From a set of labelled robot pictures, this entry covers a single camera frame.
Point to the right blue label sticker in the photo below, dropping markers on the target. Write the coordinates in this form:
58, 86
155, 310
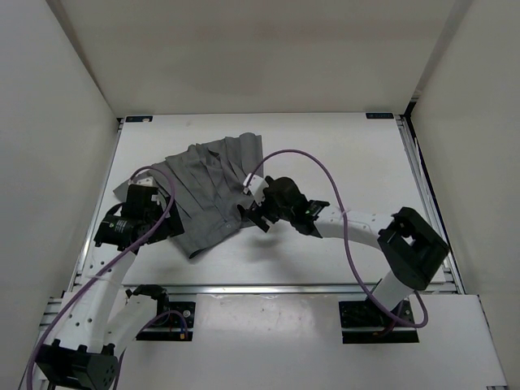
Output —
379, 115

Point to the right aluminium side rail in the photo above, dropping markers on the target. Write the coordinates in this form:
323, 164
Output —
428, 197

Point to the aluminium front rail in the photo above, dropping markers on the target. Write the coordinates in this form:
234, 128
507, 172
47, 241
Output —
262, 289

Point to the left aluminium frame rail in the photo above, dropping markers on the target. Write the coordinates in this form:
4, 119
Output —
54, 314

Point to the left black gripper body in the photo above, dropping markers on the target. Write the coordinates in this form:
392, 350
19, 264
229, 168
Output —
154, 217

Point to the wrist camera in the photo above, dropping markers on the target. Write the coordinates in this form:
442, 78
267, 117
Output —
143, 181
254, 186

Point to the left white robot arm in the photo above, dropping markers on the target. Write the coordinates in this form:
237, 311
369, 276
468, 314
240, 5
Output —
84, 345

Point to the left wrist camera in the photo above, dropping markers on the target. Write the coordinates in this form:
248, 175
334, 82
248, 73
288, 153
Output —
143, 181

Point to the left blue label sticker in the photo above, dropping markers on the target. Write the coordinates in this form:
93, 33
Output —
139, 119

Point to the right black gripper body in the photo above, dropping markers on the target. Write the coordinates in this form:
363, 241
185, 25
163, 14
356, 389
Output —
267, 193

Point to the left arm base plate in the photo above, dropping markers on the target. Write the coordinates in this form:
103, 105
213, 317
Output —
174, 320

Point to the blue label sticker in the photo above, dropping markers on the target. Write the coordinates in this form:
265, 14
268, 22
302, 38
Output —
379, 115
139, 119

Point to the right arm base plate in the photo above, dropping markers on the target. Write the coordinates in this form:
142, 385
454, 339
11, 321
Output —
364, 324

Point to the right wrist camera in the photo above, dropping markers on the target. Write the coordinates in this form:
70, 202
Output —
254, 186

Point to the grey pleated skirt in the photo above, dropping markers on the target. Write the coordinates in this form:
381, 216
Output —
208, 180

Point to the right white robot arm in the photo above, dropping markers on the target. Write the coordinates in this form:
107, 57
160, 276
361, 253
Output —
413, 249

